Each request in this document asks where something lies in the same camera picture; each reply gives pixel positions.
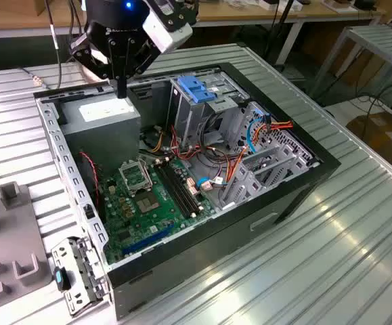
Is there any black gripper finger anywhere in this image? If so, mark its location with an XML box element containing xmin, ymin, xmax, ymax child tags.
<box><xmin>121</xmin><ymin>39</ymin><xmax>163</xmax><ymax>99</ymax></box>
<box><xmin>69</xmin><ymin>35</ymin><xmax>123</xmax><ymax>99</ymax></box>

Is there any blue data wire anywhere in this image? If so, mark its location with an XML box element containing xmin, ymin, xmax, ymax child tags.
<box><xmin>195</xmin><ymin>108</ymin><xmax>273</xmax><ymax>192</ymax></box>

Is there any red orange power wire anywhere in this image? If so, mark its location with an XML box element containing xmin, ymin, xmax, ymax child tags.
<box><xmin>224</xmin><ymin>114</ymin><xmax>295</xmax><ymax>186</ymax></box>

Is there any grey metal disk bay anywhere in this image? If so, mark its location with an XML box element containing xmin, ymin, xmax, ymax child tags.
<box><xmin>219</xmin><ymin>144</ymin><xmax>313</xmax><ymax>211</ymax></box>

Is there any blue plastic drive latch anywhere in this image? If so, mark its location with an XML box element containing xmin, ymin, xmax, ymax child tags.
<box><xmin>177</xmin><ymin>76</ymin><xmax>217</xmax><ymax>104</ymax></box>

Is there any grey optical drive cage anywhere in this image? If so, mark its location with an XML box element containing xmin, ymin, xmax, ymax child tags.
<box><xmin>167</xmin><ymin>69</ymin><xmax>251</xmax><ymax>150</ymax></box>

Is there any grey power supply unit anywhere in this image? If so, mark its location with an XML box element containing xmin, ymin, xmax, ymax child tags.
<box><xmin>58</xmin><ymin>93</ymin><xmax>142</xmax><ymax>173</ymax></box>

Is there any black RAM slot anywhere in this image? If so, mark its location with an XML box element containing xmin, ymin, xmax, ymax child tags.
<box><xmin>162</xmin><ymin>160</ymin><xmax>200</xmax><ymax>214</ymax></box>
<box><xmin>157</xmin><ymin>161</ymin><xmax>198</xmax><ymax>217</ymax></box>
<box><xmin>166</xmin><ymin>158</ymin><xmax>203</xmax><ymax>211</ymax></box>
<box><xmin>153</xmin><ymin>162</ymin><xmax>195</xmax><ymax>219</ymax></box>

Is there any CPU socket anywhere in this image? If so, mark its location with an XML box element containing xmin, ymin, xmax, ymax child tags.
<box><xmin>133</xmin><ymin>191</ymin><xmax>162</xmax><ymax>215</ymax></box>

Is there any green motherboard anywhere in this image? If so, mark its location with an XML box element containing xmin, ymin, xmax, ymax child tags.
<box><xmin>99</xmin><ymin>157</ymin><xmax>217</xmax><ymax>265</ymax></box>

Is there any blue expansion slot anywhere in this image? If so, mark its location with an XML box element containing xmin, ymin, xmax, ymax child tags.
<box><xmin>121</xmin><ymin>221</ymin><xmax>176</xmax><ymax>257</ymax></box>

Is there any wooden desk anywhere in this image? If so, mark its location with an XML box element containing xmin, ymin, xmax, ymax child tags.
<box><xmin>0</xmin><ymin>0</ymin><xmax>388</xmax><ymax>65</ymax></box>

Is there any grey parts rack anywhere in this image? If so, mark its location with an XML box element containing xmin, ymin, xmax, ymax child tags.
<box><xmin>0</xmin><ymin>181</ymin><xmax>53</xmax><ymax>305</ymax></box>

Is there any black PC case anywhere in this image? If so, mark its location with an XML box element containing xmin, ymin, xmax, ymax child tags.
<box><xmin>32</xmin><ymin>62</ymin><xmax>342</xmax><ymax>321</ymax></box>

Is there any black latch with blue mark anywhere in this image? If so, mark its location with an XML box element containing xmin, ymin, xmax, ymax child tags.
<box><xmin>53</xmin><ymin>266</ymin><xmax>73</xmax><ymax>292</ymax></box>

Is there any metal slat side table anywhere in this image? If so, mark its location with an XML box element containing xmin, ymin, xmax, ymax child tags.
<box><xmin>309</xmin><ymin>23</ymin><xmax>392</xmax><ymax>99</ymax></box>

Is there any brown cardboard box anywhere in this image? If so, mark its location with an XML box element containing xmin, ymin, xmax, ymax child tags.
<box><xmin>346</xmin><ymin>113</ymin><xmax>392</xmax><ymax>170</ymax></box>

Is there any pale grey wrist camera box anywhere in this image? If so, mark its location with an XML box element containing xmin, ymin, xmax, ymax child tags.
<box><xmin>141</xmin><ymin>6</ymin><xmax>194</xmax><ymax>54</ymax></box>

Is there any yellow orange wire bundle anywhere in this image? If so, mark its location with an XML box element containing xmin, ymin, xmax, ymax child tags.
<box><xmin>146</xmin><ymin>131</ymin><xmax>166</xmax><ymax>154</ymax></box>

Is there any red black fan wire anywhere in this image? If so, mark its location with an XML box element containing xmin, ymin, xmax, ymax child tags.
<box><xmin>79</xmin><ymin>151</ymin><xmax>102</xmax><ymax>207</ymax></box>

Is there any metal socket cover frame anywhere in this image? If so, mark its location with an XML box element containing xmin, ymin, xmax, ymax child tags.
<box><xmin>118</xmin><ymin>158</ymin><xmax>154</xmax><ymax>196</ymax></box>

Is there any red orange wire bundle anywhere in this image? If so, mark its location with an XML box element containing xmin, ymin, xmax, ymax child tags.
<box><xmin>168</xmin><ymin>125</ymin><xmax>247</xmax><ymax>163</ymax></box>

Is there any metal expansion slot bracket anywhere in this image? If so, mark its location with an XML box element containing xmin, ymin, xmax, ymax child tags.
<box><xmin>51</xmin><ymin>236</ymin><xmax>112</xmax><ymax>318</ymax></box>

